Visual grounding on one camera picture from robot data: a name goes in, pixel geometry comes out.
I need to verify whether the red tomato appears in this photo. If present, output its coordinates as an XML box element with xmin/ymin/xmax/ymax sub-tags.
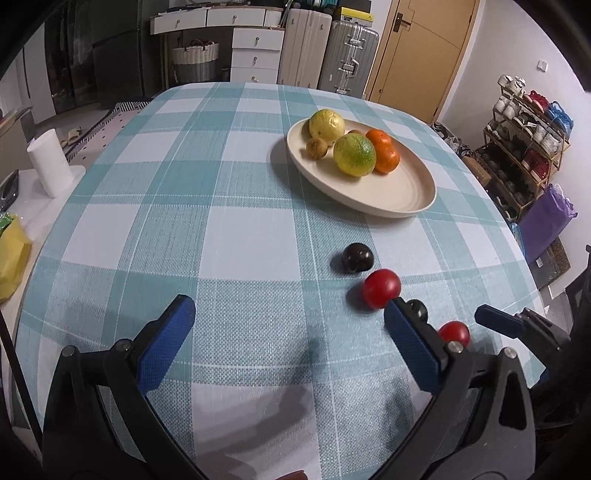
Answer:
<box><xmin>438</xmin><ymin>321</ymin><xmax>471</xmax><ymax>348</ymax></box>
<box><xmin>362</xmin><ymin>269</ymin><xmax>402</xmax><ymax>310</ymax></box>

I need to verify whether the large orange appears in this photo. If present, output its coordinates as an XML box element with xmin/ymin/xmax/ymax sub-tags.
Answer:
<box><xmin>375</xmin><ymin>143</ymin><xmax>401</xmax><ymax>175</ymax></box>

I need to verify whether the small yellow brown fruit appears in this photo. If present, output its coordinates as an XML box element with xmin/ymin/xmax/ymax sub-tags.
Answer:
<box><xmin>307</xmin><ymin>138</ymin><xmax>329</xmax><ymax>160</ymax></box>

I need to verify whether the small dark plum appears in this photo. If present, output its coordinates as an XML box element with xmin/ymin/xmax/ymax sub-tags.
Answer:
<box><xmin>407</xmin><ymin>299</ymin><xmax>429</xmax><ymax>323</ymax></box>

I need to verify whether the purple bag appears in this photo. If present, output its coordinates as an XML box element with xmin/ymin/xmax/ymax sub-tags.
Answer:
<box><xmin>518</xmin><ymin>184</ymin><xmax>578</xmax><ymax>263</ymax></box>

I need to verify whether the cream oval plate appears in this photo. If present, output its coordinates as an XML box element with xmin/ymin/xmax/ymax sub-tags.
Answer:
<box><xmin>286</xmin><ymin>114</ymin><xmax>437</xmax><ymax>218</ymax></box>

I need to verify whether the yellow bag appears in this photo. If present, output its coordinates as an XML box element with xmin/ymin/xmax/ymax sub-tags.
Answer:
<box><xmin>0</xmin><ymin>214</ymin><xmax>32</xmax><ymax>302</ymax></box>

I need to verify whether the shoe rack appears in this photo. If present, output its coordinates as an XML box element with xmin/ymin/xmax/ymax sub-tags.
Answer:
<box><xmin>475</xmin><ymin>74</ymin><xmax>574</xmax><ymax>223</ymax></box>

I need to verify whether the white paper roll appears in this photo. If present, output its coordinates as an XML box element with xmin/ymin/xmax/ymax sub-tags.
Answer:
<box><xmin>27</xmin><ymin>129</ymin><xmax>74</xmax><ymax>198</ymax></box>

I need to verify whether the green yellow round fruit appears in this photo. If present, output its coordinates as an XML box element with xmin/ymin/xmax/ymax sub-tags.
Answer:
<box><xmin>332</xmin><ymin>134</ymin><xmax>377</xmax><ymax>178</ymax></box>

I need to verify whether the small orange on plate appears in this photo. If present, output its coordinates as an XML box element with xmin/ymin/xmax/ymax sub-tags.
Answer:
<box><xmin>366</xmin><ymin>129</ymin><xmax>392</xmax><ymax>147</ymax></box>

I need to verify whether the pale yellow round fruit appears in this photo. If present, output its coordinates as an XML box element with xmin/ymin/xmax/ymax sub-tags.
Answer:
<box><xmin>308</xmin><ymin>109</ymin><xmax>346</xmax><ymax>146</ymax></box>

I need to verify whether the woven laundry basket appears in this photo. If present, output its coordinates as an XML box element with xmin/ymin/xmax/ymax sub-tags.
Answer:
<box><xmin>172</xmin><ymin>39</ymin><xmax>219</xmax><ymax>84</ymax></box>

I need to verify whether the wooden door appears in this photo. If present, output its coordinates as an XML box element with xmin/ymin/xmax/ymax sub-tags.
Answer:
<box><xmin>366</xmin><ymin>0</ymin><xmax>479</xmax><ymax>124</ymax></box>

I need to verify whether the black refrigerator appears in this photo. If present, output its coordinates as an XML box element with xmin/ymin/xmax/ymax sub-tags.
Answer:
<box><xmin>44</xmin><ymin>0</ymin><xmax>168</xmax><ymax>114</ymax></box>

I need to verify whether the silver suitcase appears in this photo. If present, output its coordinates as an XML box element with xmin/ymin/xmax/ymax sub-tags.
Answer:
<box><xmin>318</xmin><ymin>20</ymin><xmax>379</xmax><ymax>98</ymax></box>

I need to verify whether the white drawer cabinet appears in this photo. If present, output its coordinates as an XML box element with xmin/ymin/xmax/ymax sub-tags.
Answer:
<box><xmin>150</xmin><ymin>5</ymin><xmax>284</xmax><ymax>84</ymax></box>

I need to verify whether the beige suitcase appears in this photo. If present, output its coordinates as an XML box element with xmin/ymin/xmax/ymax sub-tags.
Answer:
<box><xmin>277</xmin><ymin>9</ymin><xmax>332</xmax><ymax>89</ymax></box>

